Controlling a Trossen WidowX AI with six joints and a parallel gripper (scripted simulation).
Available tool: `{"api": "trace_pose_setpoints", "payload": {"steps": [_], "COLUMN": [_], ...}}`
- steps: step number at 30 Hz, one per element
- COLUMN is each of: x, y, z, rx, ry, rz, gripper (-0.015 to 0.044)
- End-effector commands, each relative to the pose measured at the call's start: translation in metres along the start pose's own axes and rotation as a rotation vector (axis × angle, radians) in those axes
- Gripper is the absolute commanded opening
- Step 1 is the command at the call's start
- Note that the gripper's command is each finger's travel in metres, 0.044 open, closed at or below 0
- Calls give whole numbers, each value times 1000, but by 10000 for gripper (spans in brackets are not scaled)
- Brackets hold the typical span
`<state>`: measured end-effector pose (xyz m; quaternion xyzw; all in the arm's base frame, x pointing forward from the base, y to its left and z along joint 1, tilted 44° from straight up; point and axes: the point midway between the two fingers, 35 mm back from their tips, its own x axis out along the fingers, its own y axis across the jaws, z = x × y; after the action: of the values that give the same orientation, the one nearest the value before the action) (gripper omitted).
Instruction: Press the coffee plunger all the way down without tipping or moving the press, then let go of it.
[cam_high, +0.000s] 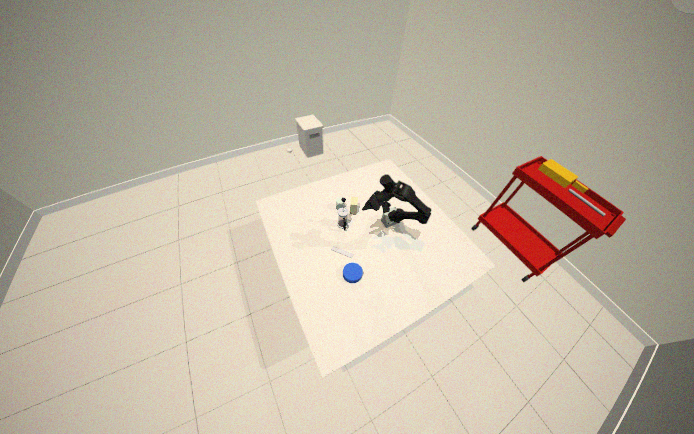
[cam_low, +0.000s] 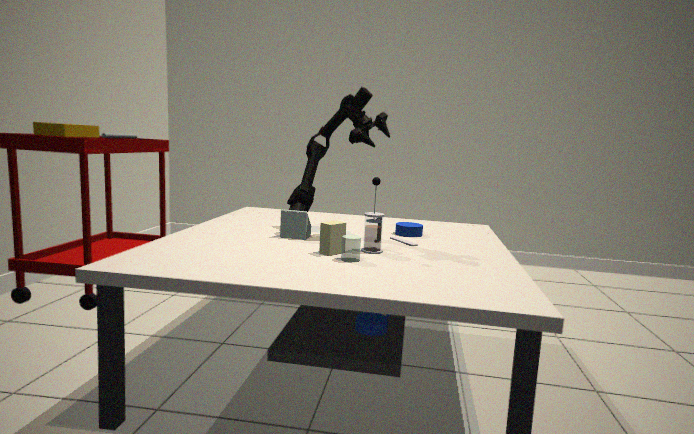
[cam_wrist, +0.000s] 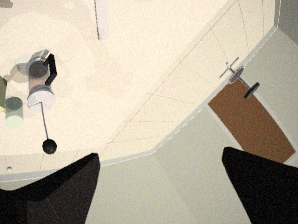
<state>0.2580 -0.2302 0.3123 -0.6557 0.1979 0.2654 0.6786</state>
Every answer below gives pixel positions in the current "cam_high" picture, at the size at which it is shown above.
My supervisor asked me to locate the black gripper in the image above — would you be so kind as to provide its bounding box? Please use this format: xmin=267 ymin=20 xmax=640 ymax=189
xmin=362 ymin=189 xmax=391 ymax=211

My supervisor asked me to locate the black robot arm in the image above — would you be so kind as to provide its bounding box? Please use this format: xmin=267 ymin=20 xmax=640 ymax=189
xmin=380 ymin=174 xmax=431 ymax=224

